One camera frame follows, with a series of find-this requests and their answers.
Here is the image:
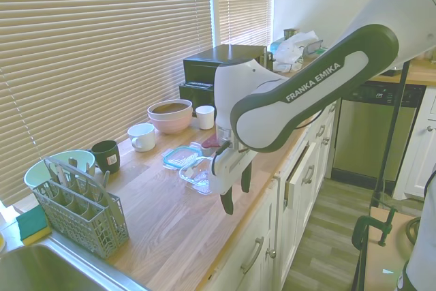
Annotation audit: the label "clear lid with teal rim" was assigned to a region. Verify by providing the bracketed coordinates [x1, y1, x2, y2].
[161, 141, 203, 170]

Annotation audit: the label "white side cabinet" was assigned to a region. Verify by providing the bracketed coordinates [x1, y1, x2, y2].
[394, 86, 436, 200]

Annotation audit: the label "black food tray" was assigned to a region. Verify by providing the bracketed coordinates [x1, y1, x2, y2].
[381, 65, 404, 78]

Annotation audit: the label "mint green bowl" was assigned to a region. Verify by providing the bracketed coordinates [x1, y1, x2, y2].
[23, 150, 97, 192]

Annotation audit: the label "black mug with sticker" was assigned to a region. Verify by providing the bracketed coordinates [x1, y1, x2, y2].
[91, 140, 121, 174]

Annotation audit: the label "green and yellow sponge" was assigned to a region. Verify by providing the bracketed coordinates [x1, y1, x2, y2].
[15, 204, 53, 247]

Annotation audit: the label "stainless steel dishwasher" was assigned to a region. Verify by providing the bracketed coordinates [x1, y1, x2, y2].
[331, 81, 427, 183]

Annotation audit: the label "wide white mug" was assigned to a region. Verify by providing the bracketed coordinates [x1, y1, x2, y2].
[127, 123, 157, 153]

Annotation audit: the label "silver metal stand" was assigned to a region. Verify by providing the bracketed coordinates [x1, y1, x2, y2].
[261, 48, 274, 72]

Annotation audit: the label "green clamp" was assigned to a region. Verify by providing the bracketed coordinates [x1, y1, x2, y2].
[351, 205, 399, 251]

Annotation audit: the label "stainless steel sink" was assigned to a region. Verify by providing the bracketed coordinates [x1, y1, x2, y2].
[0, 239, 151, 291]

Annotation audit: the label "black toaster oven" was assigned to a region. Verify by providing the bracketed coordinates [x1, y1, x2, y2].
[178, 44, 270, 108]

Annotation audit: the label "black camera tripod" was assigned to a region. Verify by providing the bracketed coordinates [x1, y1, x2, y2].
[369, 60, 411, 207]

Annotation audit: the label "teal box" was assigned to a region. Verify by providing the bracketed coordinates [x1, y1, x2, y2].
[270, 36, 287, 55]

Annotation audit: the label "square glass food container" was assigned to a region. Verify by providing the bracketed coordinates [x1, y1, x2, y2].
[178, 155, 222, 197]

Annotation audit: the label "clear container with black rim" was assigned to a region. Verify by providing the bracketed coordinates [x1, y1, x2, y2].
[302, 39, 325, 57]

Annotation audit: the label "grey plastic cutlery basket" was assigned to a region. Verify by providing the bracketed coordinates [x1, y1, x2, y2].
[32, 157, 131, 260]

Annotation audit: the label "white handled utensil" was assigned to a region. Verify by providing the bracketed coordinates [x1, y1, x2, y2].
[54, 164, 69, 187]

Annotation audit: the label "dark coiled hose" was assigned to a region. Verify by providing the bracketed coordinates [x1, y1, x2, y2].
[406, 215, 424, 248]

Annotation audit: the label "wide beige window blind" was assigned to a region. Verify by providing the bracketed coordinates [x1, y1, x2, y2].
[0, 0, 214, 207]

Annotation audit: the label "pink bowl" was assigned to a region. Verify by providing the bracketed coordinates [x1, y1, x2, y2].
[149, 113, 192, 135]

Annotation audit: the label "tall white cup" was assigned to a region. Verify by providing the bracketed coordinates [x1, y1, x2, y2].
[195, 105, 215, 131]

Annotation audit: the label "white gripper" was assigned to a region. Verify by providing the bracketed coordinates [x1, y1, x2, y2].
[208, 140, 255, 216]

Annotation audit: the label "white plastic bag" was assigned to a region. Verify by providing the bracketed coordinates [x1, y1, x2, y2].
[273, 30, 322, 74]

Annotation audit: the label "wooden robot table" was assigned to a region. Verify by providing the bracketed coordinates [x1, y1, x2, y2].
[356, 205, 424, 291]

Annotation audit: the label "narrow beige window blind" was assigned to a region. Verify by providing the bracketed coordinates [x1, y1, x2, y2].
[215, 0, 275, 48]

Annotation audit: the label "white base cabinets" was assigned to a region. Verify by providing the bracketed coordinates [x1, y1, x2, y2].
[190, 93, 343, 291]

